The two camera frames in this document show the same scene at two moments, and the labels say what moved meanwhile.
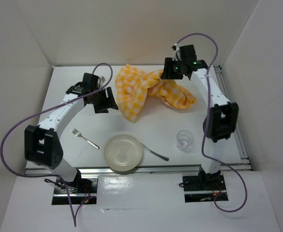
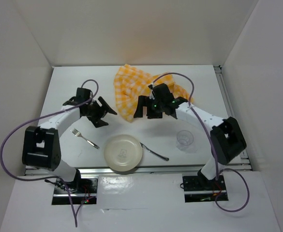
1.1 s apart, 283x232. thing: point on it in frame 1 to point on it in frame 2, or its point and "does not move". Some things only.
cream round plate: (123, 152) does not move
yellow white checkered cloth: (133, 86) does not move
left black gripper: (108, 102) to (96, 120)
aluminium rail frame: (245, 164) does not move
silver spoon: (156, 154) does not move
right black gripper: (168, 64) to (143, 101)
